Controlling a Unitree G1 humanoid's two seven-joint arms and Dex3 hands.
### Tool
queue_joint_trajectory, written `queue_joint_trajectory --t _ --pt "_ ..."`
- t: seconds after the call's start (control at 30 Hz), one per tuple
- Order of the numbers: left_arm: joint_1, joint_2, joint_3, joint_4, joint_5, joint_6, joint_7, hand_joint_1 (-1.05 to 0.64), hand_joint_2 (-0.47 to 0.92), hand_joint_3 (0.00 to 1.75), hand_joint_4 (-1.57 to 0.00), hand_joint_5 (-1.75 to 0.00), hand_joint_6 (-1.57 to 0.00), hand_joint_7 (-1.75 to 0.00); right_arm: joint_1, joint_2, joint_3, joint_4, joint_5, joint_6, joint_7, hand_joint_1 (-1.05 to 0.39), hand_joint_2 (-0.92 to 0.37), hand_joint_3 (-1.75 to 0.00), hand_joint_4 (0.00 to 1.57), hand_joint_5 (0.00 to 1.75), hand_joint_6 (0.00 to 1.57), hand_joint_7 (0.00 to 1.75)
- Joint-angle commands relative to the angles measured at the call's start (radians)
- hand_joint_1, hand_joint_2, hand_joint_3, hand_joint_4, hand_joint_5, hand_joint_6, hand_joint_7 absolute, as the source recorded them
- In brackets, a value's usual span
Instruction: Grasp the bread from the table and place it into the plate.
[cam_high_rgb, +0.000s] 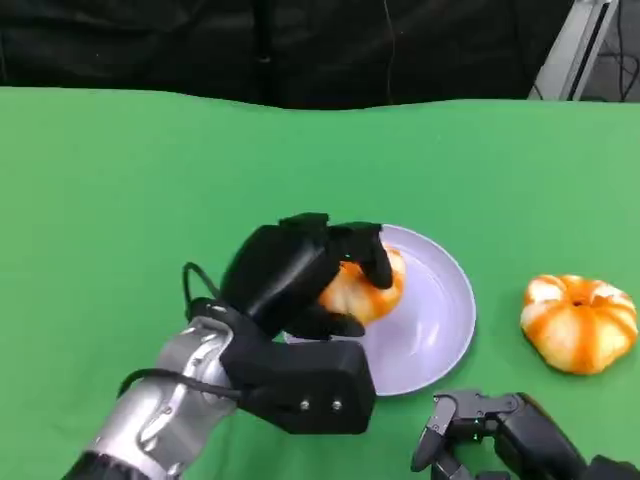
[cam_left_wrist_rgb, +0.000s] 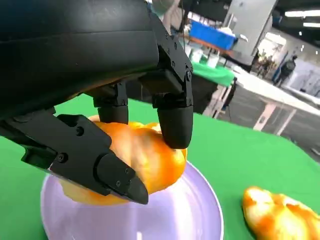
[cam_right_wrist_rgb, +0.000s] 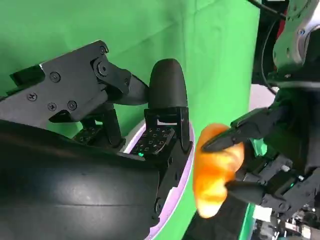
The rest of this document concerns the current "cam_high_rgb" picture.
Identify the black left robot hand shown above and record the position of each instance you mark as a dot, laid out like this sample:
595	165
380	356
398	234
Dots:
280	270

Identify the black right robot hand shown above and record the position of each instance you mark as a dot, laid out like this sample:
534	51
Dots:
525	435

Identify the orange white toy bread roll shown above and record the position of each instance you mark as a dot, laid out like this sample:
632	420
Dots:
375	302
580	330

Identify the lilac plate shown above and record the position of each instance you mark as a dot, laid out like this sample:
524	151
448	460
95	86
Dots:
430	310

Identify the green table cloth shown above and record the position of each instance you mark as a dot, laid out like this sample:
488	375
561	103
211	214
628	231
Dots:
150	175

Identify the black backdrop curtain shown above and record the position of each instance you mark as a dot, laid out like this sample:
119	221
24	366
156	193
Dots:
200	45

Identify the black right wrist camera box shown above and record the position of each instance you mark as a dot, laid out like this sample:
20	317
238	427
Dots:
615	470

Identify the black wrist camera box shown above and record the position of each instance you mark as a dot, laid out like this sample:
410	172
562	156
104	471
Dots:
615	470
300	380

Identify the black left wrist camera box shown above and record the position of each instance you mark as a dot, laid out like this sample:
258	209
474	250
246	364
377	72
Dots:
300	380

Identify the aluminium frame post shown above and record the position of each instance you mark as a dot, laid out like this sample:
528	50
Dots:
575	50

